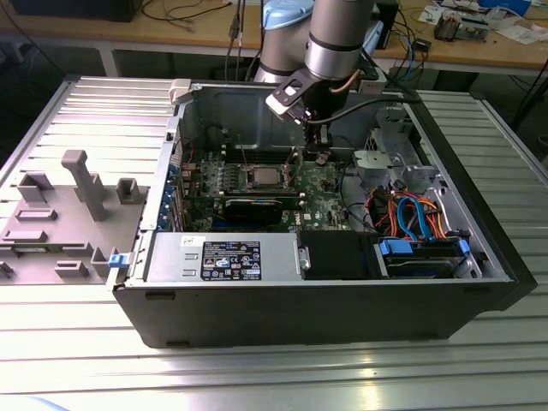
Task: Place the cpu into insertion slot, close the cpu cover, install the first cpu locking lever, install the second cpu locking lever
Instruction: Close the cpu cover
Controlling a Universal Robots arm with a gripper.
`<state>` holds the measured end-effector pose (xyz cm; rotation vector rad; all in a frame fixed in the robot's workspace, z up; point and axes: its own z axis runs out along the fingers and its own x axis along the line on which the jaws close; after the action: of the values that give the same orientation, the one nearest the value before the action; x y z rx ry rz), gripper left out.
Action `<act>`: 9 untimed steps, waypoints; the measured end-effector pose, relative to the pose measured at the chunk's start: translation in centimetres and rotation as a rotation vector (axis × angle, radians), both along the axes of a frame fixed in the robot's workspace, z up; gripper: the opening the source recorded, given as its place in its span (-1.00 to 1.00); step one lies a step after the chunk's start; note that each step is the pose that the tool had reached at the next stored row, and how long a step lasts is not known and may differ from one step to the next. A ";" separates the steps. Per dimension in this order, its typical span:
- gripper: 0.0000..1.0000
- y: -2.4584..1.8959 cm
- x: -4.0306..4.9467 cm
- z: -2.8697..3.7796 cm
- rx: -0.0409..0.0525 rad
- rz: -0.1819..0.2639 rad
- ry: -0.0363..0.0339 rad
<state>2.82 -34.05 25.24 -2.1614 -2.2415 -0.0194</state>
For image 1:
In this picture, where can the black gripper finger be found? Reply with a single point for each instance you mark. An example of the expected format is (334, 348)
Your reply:
(319, 141)

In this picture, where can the metal locking lever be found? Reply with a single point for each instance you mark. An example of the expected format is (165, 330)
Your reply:
(293, 156)
(244, 156)

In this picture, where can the silver CPU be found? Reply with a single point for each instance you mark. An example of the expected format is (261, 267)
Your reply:
(264, 176)

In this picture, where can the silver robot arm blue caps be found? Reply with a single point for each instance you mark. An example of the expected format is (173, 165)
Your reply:
(334, 34)

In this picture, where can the CPU socket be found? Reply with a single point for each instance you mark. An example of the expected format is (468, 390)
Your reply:
(247, 177)

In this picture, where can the coin cell battery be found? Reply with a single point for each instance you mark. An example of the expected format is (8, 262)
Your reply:
(321, 161)

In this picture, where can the green motherboard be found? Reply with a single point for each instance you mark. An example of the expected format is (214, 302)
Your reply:
(317, 201)

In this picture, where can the green RAM stick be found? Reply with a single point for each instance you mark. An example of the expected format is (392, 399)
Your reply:
(257, 193)

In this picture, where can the black graphics card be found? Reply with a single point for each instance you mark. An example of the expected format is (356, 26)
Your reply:
(252, 210)

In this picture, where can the black computer tower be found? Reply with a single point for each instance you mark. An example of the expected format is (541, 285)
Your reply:
(390, 21)

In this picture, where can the small black adapter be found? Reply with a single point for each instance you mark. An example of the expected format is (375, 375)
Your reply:
(423, 44)

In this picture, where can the black fan shroud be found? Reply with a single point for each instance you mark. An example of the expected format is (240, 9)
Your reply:
(334, 257)

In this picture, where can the copper heat sink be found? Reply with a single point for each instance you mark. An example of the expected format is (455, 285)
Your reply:
(447, 27)

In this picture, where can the grey metal box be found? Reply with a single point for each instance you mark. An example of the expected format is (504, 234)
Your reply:
(475, 30)

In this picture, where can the hard disk in blue carrier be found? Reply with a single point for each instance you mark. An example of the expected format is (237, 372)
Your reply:
(419, 267)

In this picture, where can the black PC case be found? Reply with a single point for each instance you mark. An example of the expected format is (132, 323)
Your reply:
(257, 312)

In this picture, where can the silver power supply unit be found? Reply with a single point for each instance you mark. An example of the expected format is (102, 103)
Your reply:
(171, 257)

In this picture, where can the blue box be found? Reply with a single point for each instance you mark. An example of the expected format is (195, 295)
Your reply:
(505, 4)

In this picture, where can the white papers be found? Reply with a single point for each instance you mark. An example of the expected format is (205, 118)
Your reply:
(520, 34)

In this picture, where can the wooden workbench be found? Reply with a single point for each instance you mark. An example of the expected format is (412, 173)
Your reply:
(128, 30)

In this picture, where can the blue case latch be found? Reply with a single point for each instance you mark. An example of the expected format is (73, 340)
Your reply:
(117, 260)

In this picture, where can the black box on desk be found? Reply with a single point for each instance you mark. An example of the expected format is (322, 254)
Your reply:
(73, 8)

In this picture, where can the grey parts rack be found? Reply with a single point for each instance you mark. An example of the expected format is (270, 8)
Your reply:
(55, 240)

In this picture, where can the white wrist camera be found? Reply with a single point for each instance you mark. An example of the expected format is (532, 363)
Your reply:
(284, 100)

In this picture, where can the silver metal bracket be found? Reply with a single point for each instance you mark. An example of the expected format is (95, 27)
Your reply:
(374, 164)

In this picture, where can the grey drive bay bracket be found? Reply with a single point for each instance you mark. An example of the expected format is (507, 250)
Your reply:
(391, 124)

